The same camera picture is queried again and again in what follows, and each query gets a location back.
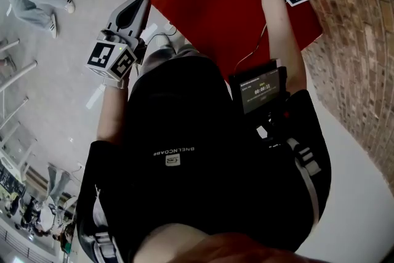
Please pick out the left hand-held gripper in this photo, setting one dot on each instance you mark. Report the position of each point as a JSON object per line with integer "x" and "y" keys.
{"x": 110, "y": 60}

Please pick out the person's right forearm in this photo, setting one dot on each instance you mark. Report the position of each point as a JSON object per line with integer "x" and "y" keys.
{"x": 283, "y": 40}

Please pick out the person's left forearm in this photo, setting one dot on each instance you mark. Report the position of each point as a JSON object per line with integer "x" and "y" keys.
{"x": 112, "y": 114}

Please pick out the person's white shoe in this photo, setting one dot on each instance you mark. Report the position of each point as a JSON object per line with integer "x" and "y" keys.
{"x": 163, "y": 41}

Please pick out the person's grey trousers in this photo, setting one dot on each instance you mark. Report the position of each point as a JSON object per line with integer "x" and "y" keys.
{"x": 166, "y": 57}

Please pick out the white wristband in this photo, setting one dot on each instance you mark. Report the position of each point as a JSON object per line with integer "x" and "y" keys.
{"x": 114, "y": 83}

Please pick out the red tablecloth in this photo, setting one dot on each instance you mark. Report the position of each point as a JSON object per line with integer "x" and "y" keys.
{"x": 203, "y": 3}

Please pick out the black handheld monitor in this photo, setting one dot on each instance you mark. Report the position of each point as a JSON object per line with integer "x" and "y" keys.
{"x": 260, "y": 89}

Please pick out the person's black shirt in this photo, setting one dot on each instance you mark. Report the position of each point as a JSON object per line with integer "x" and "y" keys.
{"x": 200, "y": 132}

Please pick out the person's chin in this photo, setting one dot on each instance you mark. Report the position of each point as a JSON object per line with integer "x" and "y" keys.
{"x": 215, "y": 248}

